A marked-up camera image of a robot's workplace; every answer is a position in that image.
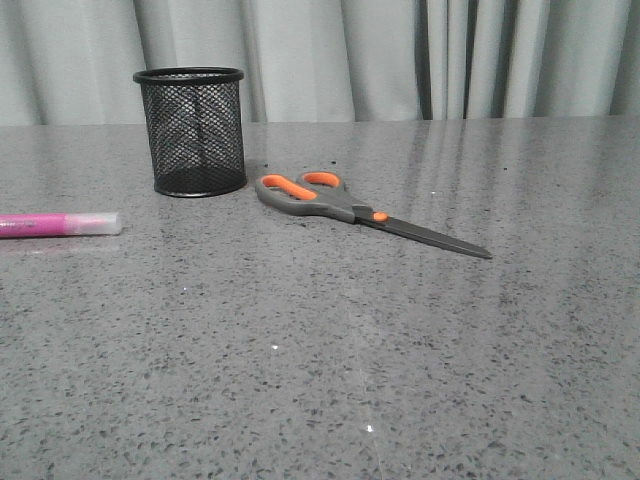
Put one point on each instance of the grey orange scissors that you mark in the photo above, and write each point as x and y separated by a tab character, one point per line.
324	194

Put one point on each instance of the pink highlighter pen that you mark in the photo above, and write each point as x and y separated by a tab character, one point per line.
60	224

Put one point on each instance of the black mesh pen cup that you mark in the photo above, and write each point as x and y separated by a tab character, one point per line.
193	120

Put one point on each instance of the grey curtain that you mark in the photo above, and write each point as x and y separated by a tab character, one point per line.
72	62

